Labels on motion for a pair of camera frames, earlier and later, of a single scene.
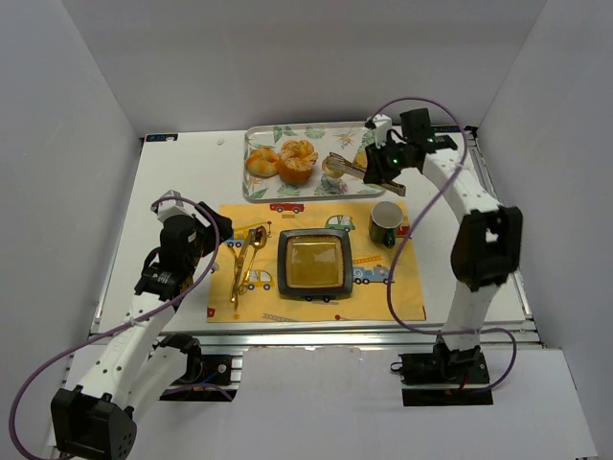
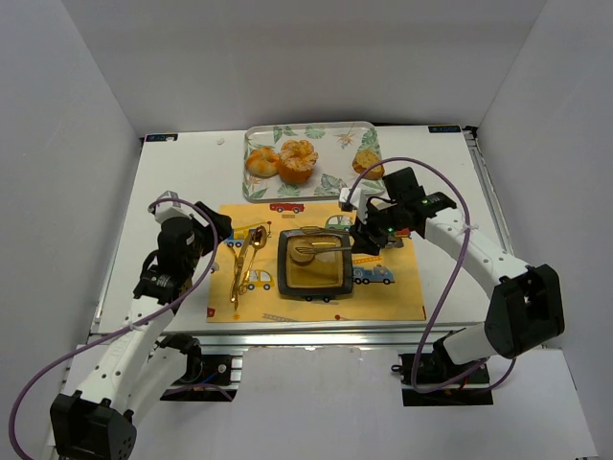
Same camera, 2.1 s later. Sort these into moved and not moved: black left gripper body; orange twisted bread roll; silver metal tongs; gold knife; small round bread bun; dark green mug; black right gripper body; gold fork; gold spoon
Moved: silver metal tongs; black right gripper body; small round bread bun
Not moved: black left gripper body; gold spoon; dark green mug; gold knife; orange twisted bread roll; gold fork
